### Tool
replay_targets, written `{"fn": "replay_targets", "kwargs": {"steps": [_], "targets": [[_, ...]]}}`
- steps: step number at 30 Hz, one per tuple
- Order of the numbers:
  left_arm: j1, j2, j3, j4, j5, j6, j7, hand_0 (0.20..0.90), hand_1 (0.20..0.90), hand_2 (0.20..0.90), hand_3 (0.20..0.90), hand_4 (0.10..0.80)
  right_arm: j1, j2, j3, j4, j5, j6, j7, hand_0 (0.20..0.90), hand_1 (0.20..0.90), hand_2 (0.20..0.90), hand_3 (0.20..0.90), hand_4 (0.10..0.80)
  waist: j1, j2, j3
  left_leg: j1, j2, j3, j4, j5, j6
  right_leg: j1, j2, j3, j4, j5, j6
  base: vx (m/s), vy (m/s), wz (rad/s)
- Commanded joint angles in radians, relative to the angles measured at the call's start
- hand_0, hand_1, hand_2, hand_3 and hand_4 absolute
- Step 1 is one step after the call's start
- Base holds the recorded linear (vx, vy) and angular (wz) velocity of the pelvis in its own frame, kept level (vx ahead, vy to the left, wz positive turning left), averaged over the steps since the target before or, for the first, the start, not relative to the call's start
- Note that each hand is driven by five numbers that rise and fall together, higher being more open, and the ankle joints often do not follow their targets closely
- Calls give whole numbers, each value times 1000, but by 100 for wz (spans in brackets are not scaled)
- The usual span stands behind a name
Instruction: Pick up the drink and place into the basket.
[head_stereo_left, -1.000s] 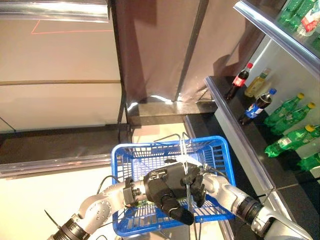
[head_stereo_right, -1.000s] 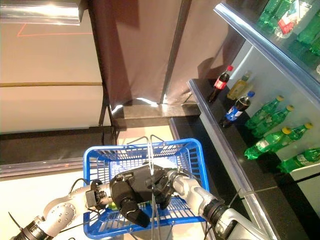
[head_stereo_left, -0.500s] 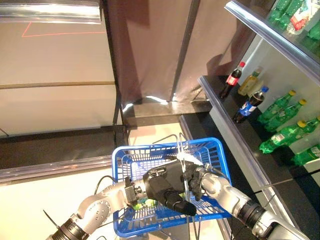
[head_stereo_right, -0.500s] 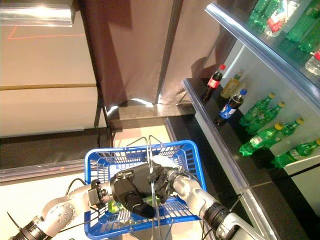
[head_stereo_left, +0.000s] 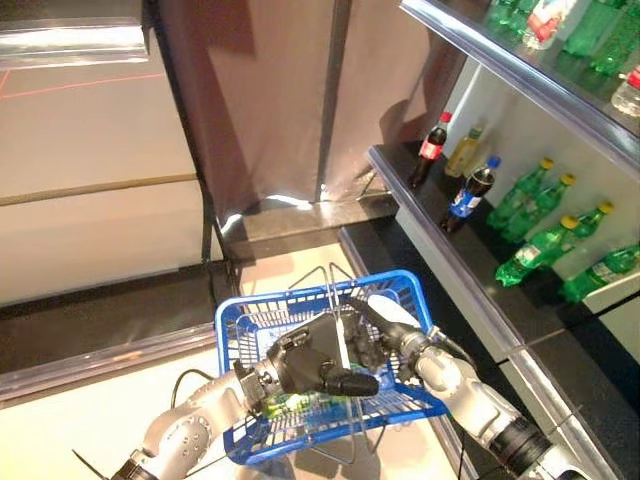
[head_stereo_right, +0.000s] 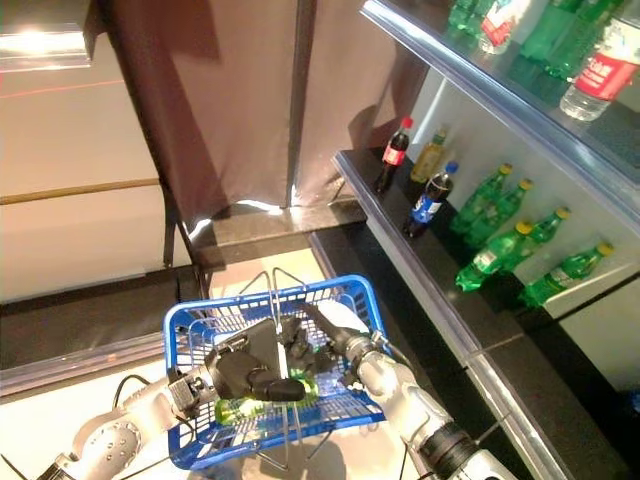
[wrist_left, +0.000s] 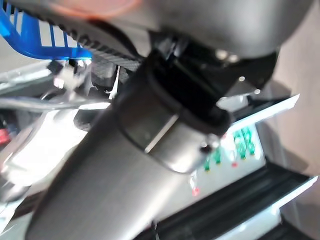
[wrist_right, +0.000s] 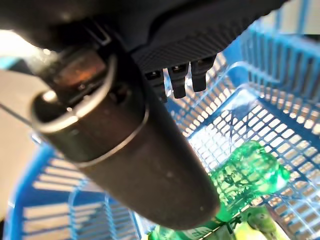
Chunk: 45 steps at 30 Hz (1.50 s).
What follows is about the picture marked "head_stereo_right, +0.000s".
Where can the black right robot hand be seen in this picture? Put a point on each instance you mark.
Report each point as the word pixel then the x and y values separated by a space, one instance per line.
pixel 345 335

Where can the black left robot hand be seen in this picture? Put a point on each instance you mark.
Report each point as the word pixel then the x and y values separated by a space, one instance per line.
pixel 245 360

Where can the blue plastic shopping basket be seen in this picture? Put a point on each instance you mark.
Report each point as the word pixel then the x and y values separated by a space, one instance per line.
pixel 182 452

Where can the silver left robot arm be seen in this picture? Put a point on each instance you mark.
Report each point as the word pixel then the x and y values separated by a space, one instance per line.
pixel 110 440

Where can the dark brown plinth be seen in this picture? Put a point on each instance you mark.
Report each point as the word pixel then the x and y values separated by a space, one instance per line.
pixel 260 235

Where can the cola bottle blue label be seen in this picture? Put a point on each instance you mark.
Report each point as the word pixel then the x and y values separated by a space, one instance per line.
pixel 427 210

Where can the cola bottle red label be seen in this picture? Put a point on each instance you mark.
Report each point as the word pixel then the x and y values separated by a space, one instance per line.
pixel 392 160

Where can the small yellow tea bottle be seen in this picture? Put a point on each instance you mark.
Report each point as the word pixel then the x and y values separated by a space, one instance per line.
pixel 427 162

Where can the white shelf end panel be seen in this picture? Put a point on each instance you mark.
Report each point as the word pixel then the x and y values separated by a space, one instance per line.
pixel 75 240

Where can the dark metal pole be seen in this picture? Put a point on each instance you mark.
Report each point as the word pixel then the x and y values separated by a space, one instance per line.
pixel 300 100

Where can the brown fabric backdrop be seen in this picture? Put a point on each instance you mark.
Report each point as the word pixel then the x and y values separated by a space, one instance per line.
pixel 240 100

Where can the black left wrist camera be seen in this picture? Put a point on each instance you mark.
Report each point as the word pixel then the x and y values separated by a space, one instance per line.
pixel 182 390

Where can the black metal frame bar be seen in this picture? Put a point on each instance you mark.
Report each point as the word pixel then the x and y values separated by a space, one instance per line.
pixel 170 240

